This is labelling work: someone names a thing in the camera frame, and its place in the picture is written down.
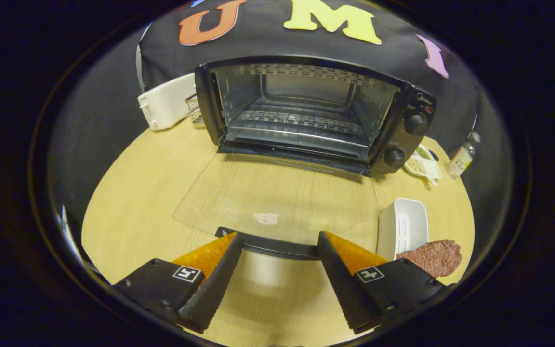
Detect white divided bean dish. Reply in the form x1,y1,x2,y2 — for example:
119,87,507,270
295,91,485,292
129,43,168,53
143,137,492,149
404,144,443,186

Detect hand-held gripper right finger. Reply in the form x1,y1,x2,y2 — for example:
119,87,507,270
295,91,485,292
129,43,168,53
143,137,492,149
317,230,454,334

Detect small clear bottle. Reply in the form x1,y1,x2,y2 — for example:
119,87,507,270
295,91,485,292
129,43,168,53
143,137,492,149
448,131,481,178

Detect brown meat slice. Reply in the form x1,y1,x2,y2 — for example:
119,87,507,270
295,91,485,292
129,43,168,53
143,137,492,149
396,240,463,278

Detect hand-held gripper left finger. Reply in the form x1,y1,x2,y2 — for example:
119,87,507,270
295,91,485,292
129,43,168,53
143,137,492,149
114,231,244,334

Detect black toaster oven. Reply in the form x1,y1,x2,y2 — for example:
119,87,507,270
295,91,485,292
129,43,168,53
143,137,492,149
172,55,437,261

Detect small wire rack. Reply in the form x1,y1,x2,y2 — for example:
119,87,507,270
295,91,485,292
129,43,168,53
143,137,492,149
186,94,206,128

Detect white bread toaster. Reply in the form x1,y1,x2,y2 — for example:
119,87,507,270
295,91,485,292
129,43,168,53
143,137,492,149
138,73,196,131

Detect white rectangular tray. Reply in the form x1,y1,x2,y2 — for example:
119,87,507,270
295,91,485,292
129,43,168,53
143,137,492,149
378,198,429,261

